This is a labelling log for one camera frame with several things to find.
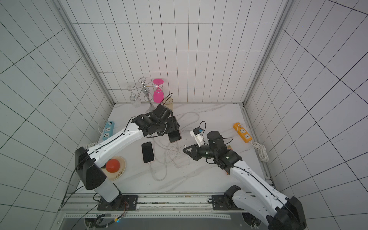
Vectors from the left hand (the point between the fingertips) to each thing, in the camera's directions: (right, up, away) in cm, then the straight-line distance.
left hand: (172, 130), depth 79 cm
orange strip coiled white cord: (+56, -16, +9) cm, 59 cm away
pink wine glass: (-12, +23, +22) cm, 34 cm away
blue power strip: (-48, -3, +22) cm, 53 cm away
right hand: (+5, -10, -8) cm, 14 cm away
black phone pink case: (+2, -3, -4) cm, 5 cm away
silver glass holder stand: (-19, +21, +19) cm, 34 cm away
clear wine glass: (-30, +19, +25) cm, 43 cm away
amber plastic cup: (-5, +18, +24) cm, 30 cm away
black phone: (-17, -15, +12) cm, 26 cm away
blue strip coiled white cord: (-56, -12, +14) cm, 59 cm away
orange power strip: (+48, -4, +19) cm, 52 cm away
